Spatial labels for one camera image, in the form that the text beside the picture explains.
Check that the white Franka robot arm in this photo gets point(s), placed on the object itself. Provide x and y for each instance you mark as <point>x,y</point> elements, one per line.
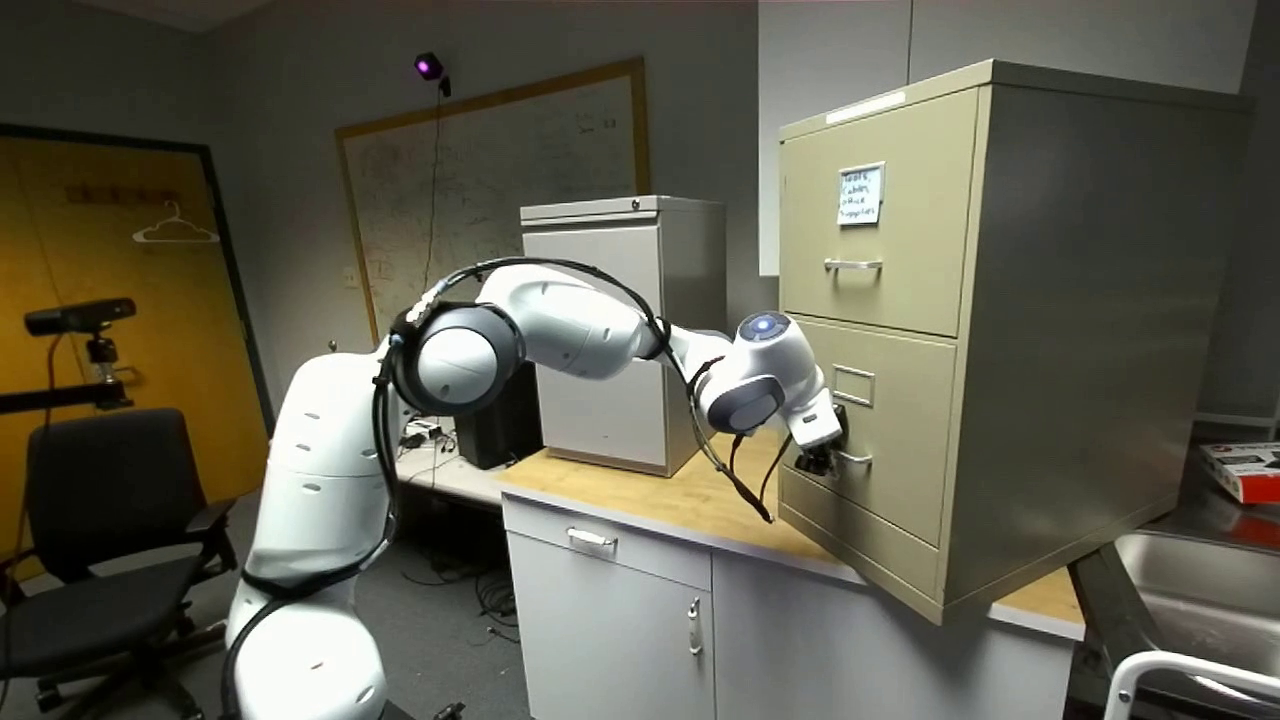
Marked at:
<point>323,492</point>

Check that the black stereo camera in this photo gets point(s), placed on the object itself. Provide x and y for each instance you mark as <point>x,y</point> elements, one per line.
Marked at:
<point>80,319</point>

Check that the grey metal file cabinet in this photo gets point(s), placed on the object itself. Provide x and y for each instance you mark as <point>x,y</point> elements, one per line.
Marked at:
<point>614,334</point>

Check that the beige labelled cabinet drawer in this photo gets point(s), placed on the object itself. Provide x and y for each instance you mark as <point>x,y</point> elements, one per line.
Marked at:
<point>922,203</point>

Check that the beige unlabelled cabinet drawer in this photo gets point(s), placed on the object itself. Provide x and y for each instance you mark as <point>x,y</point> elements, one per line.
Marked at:
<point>906,426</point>

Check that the white wood-topped base cabinet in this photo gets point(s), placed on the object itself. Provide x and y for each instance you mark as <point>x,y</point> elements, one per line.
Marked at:
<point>624,615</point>

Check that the camera with purple light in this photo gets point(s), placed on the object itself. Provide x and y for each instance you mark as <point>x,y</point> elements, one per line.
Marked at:
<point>429,65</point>

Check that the black armless office chair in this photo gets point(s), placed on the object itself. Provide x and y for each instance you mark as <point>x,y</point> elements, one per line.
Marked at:
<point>104,532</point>

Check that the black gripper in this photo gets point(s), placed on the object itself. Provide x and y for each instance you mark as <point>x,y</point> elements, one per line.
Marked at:
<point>816,461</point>

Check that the beige metal file cabinet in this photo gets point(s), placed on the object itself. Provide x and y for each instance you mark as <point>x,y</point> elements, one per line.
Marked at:
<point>1092,334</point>

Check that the yellow door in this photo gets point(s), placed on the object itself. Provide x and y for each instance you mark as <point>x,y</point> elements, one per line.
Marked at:
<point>80,264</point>

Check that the white clothes hanger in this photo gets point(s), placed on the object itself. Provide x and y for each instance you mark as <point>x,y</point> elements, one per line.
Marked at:
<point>174,230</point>

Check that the black camera stand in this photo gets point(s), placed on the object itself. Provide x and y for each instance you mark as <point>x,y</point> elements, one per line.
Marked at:
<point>63,397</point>

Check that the metal label holder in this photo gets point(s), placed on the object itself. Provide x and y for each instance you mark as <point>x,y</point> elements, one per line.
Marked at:
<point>853,385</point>

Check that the white paper drawer label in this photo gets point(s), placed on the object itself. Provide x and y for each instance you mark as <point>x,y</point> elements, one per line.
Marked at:
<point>861,192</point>

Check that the red and white book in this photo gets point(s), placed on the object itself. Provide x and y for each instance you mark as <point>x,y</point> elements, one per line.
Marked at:
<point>1245,472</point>

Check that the black box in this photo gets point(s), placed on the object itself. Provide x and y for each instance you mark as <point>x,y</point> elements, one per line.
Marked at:
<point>500,423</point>

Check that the steel sink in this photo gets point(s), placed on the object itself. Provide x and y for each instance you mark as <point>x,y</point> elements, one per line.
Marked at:
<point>1203,584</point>

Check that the wood-framed whiteboard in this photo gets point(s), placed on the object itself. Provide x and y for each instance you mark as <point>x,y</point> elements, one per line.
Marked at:
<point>507,187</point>

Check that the white desk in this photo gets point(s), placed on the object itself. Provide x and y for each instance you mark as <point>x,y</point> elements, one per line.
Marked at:
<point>442,465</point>

